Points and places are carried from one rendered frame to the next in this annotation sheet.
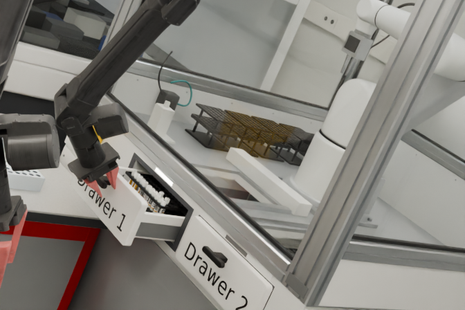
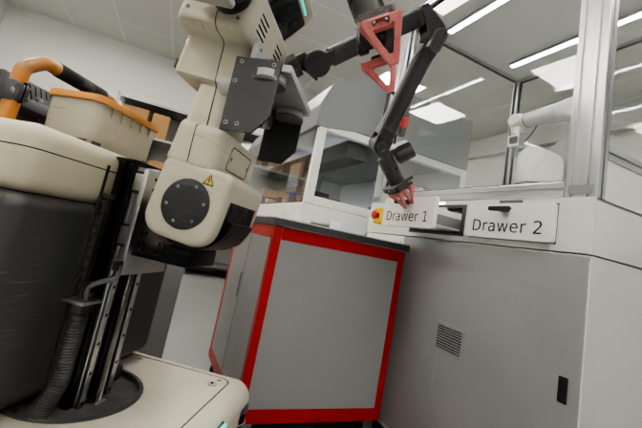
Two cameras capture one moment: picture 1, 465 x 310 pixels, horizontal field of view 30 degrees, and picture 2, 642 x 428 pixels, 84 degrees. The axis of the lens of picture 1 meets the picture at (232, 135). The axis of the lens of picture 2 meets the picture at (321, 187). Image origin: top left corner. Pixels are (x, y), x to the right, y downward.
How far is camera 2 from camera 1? 1.02 m
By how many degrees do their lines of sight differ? 29
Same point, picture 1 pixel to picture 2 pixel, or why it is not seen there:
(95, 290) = (411, 294)
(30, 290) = (371, 297)
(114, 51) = (401, 88)
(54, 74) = (351, 216)
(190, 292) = (485, 251)
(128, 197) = (424, 201)
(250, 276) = (535, 205)
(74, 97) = (382, 127)
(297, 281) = (579, 185)
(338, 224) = (596, 132)
